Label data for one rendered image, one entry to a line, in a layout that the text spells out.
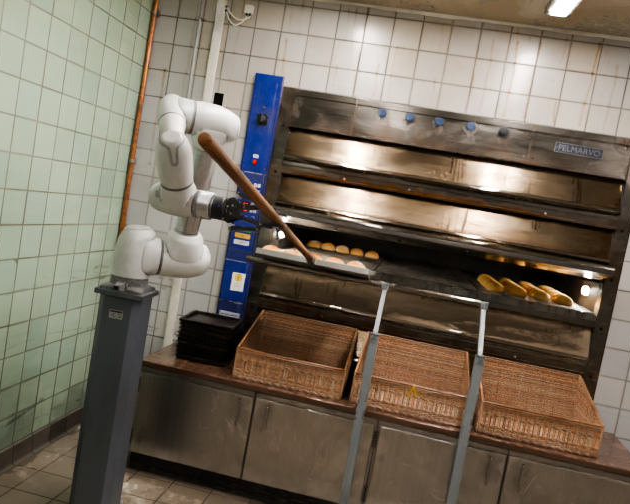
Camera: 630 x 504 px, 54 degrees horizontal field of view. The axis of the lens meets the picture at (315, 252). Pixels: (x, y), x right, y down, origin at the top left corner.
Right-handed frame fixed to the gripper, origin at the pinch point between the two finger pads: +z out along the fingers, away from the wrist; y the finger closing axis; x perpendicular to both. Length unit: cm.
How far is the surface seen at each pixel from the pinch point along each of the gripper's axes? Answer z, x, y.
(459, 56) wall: 50, -129, -125
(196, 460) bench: -38, -120, 108
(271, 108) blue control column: -46, -135, -81
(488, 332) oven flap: 94, -155, 14
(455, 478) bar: 84, -108, 84
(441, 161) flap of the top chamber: 52, -141, -70
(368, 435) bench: 42, -113, 75
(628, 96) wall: 137, -130, -117
